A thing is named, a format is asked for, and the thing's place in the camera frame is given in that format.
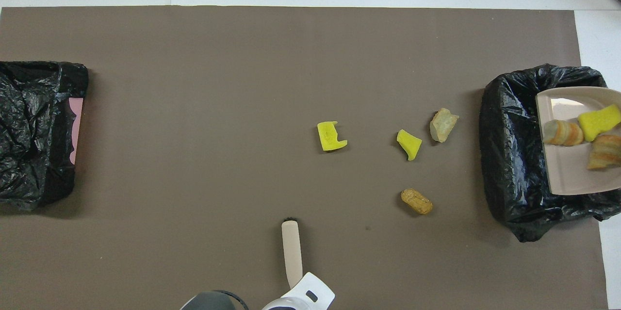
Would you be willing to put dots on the striped bread chunk pale face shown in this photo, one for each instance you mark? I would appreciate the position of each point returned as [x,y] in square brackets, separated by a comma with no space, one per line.
[604,152]

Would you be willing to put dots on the beige plastic dustpan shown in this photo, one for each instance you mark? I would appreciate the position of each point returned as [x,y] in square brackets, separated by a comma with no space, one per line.
[567,169]

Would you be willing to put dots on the brown table mat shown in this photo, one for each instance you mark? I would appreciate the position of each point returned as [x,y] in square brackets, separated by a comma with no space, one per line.
[194,154]

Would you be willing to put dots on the brown peanut shaped bread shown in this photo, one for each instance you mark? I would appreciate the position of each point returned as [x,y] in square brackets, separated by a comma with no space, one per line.
[416,201]

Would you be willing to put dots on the rounded striped bread roll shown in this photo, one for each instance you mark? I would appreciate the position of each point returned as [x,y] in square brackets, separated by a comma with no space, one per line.
[563,134]

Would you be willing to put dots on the beige hand brush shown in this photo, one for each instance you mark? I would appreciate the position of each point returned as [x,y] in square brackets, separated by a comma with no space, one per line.
[291,252]

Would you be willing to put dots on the notched yellow sponge piece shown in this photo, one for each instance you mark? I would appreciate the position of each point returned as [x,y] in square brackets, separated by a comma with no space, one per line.
[329,138]

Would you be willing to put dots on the black trash bag bin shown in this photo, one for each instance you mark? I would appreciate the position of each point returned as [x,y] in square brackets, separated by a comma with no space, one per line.
[514,154]

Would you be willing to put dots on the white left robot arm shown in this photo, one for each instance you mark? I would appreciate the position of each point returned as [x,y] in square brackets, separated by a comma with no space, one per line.
[305,295]

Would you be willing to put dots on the yellow sponge wedge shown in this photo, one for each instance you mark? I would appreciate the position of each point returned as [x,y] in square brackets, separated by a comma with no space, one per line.
[410,144]

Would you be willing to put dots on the pink plastic bin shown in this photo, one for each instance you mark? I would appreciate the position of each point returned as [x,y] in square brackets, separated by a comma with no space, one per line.
[76,125]

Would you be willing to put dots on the green and yellow sponge piece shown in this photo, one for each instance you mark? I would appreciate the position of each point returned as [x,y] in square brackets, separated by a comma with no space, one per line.
[599,122]

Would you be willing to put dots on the black bag over pink bin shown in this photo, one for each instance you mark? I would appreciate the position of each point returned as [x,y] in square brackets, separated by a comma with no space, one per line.
[29,164]

